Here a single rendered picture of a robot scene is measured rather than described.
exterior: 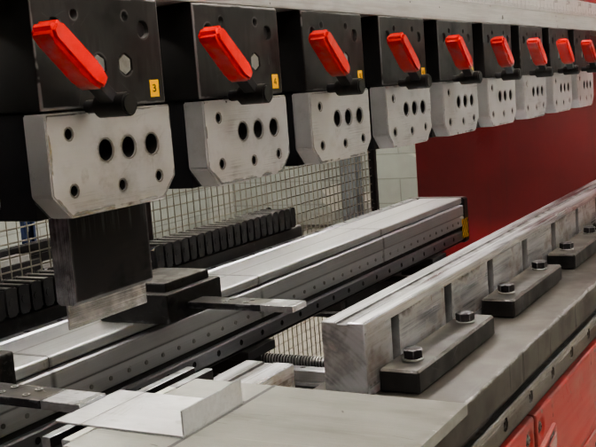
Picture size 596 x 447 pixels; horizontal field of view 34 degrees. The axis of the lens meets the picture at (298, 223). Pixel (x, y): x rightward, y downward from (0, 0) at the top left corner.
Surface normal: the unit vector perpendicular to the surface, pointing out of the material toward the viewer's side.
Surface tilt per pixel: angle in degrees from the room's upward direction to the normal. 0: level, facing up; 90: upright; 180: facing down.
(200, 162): 90
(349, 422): 0
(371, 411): 0
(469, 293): 90
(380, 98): 90
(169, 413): 0
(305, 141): 90
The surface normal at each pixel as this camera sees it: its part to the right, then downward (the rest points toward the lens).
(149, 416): -0.07, -0.99
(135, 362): 0.87, 0.00
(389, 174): -0.44, 0.15
